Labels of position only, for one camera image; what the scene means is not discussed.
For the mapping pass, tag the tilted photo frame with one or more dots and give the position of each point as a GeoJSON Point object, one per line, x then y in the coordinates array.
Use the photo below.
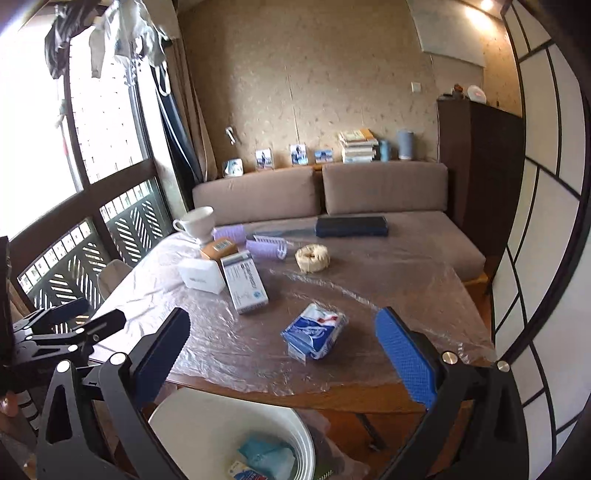
{"type": "Point", "coordinates": [233, 168]}

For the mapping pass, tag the light blue bottle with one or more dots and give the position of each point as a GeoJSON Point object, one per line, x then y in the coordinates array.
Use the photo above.
{"type": "Point", "coordinates": [385, 151]}

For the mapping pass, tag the dark wooden cabinet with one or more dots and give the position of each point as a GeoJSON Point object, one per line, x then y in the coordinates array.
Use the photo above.
{"type": "Point", "coordinates": [480, 175]}

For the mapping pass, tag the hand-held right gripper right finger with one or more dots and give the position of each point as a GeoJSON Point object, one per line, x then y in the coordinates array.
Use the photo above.
{"type": "Point", "coordinates": [406, 364]}

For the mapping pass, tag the white hanging garment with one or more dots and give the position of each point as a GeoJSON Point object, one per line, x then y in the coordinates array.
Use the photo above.
{"type": "Point", "coordinates": [134, 32]}

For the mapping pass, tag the dark hanging garment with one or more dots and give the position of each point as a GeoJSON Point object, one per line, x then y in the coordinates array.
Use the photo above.
{"type": "Point", "coordinates": [64, 37]}

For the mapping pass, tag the white round bin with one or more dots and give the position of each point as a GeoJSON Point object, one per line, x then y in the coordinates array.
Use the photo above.
{"type": "Point", "coordinates": [198, 424]}

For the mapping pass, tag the white and blue medicine box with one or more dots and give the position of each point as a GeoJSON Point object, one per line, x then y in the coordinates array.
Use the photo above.
{"type": "Point", "coordinates": [244, 286]}

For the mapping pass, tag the blue tissue packet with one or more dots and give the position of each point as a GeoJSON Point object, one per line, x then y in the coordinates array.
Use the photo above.
{"type": "Point", "coordinates": [315, 331]}

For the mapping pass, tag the brown sofa seat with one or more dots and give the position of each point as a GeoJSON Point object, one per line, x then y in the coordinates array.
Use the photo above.
{"type": "Point", "coordinates": [438, 244]}

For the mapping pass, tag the small white and blue box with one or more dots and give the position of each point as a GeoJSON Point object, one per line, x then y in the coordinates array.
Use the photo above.
{"type": "Point", "coordinates": [242, 471]}

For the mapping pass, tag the white wall poster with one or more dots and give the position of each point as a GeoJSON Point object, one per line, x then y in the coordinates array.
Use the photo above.
{"type": "Point", "coordinates": [448, 32]}

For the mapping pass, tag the small brown figurine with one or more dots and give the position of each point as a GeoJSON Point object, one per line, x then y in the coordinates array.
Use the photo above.
{"type": "Point", "coordinates": [458, 91]}

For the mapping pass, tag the stack of books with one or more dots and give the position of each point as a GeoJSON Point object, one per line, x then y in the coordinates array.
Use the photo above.
{"type": "Point", "coordinates": [358, 146]}

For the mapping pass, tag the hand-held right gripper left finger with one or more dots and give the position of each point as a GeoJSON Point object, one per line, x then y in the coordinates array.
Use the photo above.
{"type": "Point", "coordinates": [161, 357]}

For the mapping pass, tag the cream cloth ball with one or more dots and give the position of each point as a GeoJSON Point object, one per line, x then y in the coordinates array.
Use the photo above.
{"type": "Point", "coordinates": [304, 264]}

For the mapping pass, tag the beige curtain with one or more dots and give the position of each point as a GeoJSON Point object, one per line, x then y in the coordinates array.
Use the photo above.
{"type": "Point", "coordinates": [194, 115]}

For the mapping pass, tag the brown cardboard box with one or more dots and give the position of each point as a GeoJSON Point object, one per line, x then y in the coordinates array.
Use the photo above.
{"type": "Point", "coordinates": [217, 249]}

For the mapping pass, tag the ceiling spotlight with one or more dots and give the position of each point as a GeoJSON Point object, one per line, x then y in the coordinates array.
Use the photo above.
{"type": "Point", "coordinates": [486, 3]}

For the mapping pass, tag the dark patterned window railing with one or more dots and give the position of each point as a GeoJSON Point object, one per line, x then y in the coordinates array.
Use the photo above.
{"type": "Point", "coordinates": [134, 221]}

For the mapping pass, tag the upright photo frame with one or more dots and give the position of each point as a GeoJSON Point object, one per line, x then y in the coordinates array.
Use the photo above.
{"type": "Point", "coordinates": [298, 154]}
{"type": "Point", "coordinates": [264, 159]}

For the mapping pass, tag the teal crumpled packet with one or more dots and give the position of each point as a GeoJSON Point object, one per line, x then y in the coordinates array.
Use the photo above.
{"type": "Point", "coordinates": [265, 454]}

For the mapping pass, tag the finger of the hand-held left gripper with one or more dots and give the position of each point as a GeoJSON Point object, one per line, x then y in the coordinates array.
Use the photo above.
{"type": "Point", "coordinates": [99, 325]}
{"type": "Point", "coordinates": [64, 311]}

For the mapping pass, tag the white cardboard box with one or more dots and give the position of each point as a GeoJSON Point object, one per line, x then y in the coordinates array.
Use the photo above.
{"type": "Point", "coordinates": [198, 274]}

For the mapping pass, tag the white wall hook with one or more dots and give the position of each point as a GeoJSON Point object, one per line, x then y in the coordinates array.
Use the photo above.
{"type": "Point", "coordinates": [230, 134]}

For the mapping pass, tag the blue cased phone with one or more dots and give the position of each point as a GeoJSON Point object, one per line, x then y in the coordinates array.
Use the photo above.
{"type": "Point", "coordinates": [351, 226]}

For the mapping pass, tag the dark blue curtain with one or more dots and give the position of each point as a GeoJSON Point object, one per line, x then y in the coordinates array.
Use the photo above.
{"type": "Point", "coordinates": [178, 134]}

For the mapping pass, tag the white panelled sliding door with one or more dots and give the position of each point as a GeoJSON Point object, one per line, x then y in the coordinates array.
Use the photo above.
{"type": "Point", "coordinates": [549, 207]}

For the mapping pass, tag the white footed cup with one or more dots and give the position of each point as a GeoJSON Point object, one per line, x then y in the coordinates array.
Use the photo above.
{"type": "Point", "coordinates": [198, 221]}

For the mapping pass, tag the large purple hair roller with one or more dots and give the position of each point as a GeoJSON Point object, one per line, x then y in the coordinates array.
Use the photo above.
{"type": "Point", "coordinates": [229, 232]}

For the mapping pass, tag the wide brown sofa cushion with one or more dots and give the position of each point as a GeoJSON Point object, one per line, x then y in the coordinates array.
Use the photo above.
{"type": "Point", "coordinates": [258, 198]}

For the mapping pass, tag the small landscape photo frame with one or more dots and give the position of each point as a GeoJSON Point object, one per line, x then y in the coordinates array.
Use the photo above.
{"type": "Point", "coordinates": [323, 155]}

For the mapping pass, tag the grey cylindrical speaker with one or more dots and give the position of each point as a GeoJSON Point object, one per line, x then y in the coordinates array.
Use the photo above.
{"type": "Point", "coordinates": [405, 145]}

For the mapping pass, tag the clear plastic bag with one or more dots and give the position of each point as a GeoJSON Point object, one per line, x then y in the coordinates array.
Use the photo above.
{"type": "Point", "coordinates": [334, 452]}

